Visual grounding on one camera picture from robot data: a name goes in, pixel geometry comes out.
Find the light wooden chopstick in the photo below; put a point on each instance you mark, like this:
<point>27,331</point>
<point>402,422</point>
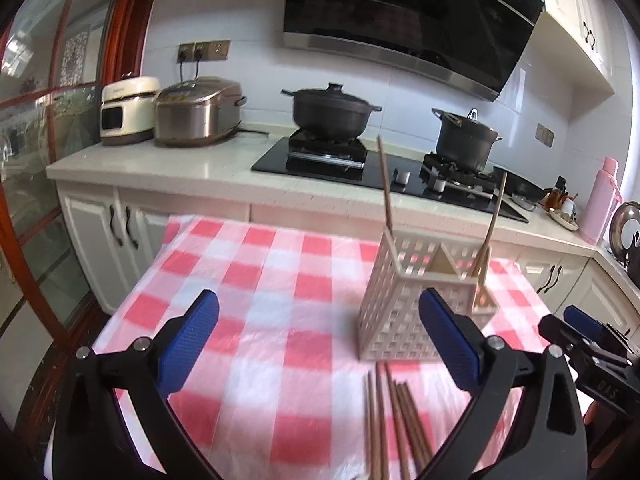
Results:
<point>495,220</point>

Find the black glass gas hob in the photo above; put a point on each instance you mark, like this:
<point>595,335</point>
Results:
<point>367,180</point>

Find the white corner lower cabinet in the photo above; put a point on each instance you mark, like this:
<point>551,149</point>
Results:
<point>600,290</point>

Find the red wooden glazed door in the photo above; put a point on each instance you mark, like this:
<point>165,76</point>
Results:
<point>45,160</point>

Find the black range hood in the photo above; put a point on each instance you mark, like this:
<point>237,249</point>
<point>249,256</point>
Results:
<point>400,10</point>

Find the small steel bowl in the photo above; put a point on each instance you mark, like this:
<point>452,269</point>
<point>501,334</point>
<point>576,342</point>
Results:
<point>522,203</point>

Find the dark condiment bottle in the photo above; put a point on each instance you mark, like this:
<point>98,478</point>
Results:
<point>555,197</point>

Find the white upper cabinet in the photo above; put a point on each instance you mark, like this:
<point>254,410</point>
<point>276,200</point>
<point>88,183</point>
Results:
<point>575,10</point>

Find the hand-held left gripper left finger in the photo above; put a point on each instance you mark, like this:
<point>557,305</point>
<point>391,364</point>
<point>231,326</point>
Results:
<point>187,340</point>

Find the silver rice cooker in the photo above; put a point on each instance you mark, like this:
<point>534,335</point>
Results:
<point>195,115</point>

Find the grey stockpot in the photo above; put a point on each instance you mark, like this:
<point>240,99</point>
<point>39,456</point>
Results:
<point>462,145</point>

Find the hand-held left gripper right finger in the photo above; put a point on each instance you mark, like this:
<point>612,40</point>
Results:
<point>450,340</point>

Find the beige lattice utensil holder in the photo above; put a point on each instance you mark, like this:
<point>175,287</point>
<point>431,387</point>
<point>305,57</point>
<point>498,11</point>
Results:
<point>390,310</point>

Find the brass triple wall socket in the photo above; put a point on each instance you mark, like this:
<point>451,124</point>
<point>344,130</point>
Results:
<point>217,50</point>

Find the dark wooden chopstick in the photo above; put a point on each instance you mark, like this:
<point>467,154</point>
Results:
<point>385,185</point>

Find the small cream plate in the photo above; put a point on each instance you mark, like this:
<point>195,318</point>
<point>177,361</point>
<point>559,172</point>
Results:
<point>562,221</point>

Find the black lidded casserole pot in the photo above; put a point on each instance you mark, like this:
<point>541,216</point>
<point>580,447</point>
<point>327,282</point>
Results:
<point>330,115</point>

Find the pink thermos bottle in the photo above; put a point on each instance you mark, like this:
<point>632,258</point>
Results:
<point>600,200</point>

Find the steel pot lid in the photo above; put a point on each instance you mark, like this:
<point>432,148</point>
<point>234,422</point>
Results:
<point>627,225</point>

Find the cream small cooker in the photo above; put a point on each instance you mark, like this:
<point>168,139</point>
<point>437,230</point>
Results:
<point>125,110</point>

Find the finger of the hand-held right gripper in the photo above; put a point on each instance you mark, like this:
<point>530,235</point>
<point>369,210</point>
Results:
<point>585,321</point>
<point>562,332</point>

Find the brass wall switch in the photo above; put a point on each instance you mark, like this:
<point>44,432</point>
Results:
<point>545,135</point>

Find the black kettle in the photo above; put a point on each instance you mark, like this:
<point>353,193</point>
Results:
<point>635,255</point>

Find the pink checked tablecloth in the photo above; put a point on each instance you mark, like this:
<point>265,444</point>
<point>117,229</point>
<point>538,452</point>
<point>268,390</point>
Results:
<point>280,280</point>

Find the black wok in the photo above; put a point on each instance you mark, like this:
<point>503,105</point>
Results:
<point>520,185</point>

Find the cream kitchen countertop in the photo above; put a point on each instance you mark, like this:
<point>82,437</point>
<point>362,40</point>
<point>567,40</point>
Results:
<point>150,165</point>

